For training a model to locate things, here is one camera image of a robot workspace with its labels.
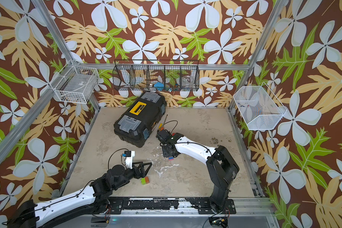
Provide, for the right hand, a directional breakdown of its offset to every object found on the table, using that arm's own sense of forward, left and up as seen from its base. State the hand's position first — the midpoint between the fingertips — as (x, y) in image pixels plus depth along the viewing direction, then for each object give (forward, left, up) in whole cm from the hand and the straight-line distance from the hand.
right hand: (167, 153), depth 88 cm
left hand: (-9, +10, +7) cm, 15 cm away
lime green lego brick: (-16, +14, -3) cm, 21 cm away
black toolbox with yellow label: (+12, +19, +13) cm, 26 cm away
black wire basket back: (+44, +1, +27) cm, 52 cm away
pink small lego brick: (-2, -2, -4) cm, 5 cm away
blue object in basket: (+38, +6, +23) cm, 45 cm away
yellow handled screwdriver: (+26, +5, -5) cm, 27 cm away
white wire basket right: (+19, -55, +21) cm, 62 cm away
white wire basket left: (+33, +57, +29) cm, 72 cm away
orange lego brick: (-15, +12, -5) cm, 20 cm away
